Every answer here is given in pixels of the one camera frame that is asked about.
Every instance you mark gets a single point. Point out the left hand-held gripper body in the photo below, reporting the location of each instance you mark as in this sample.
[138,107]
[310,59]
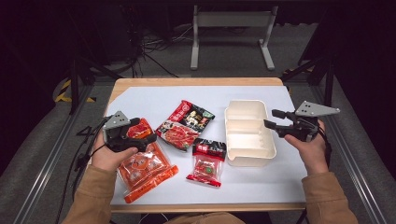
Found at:
[115,122]

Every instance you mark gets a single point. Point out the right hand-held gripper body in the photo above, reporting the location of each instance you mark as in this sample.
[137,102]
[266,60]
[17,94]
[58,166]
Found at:
[306,124]

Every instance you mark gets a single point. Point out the white plastic container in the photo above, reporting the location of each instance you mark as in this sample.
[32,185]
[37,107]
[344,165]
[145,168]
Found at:
[246,138]

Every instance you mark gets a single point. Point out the large orange food packet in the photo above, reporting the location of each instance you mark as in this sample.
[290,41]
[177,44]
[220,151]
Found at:
[146,169]

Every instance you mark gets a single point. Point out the red and black food packet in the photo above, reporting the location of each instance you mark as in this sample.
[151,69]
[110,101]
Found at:
[186,124]

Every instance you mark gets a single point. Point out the person's right hand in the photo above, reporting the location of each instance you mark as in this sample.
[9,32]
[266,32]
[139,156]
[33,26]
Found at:
[311,155]

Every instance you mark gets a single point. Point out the person's left hand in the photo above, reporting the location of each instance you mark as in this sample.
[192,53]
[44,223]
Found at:
[106,158]

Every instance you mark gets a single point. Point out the black tripod stand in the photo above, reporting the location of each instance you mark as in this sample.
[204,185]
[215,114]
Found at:
[327,74]
[74,77]

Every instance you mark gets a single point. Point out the yellow and black floor tape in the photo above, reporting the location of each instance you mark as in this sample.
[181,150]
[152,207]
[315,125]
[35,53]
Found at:
[63,93]

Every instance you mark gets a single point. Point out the white table mat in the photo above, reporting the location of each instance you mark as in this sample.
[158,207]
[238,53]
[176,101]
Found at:
[174,193]

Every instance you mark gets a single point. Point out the small red clear packet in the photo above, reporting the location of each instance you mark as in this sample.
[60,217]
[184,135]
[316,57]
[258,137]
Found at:
[207,168]

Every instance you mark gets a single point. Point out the wooden table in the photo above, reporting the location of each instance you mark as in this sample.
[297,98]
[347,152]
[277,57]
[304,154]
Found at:
[186,81]

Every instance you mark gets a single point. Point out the person's lap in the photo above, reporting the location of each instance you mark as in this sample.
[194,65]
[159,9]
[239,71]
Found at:
[205,218]

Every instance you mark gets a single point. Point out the grey metal stand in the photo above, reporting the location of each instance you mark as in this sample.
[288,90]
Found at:
[233,19]

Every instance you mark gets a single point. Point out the aluminium floor rail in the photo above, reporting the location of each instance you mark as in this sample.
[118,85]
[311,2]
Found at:
[53,155]
[351,155]

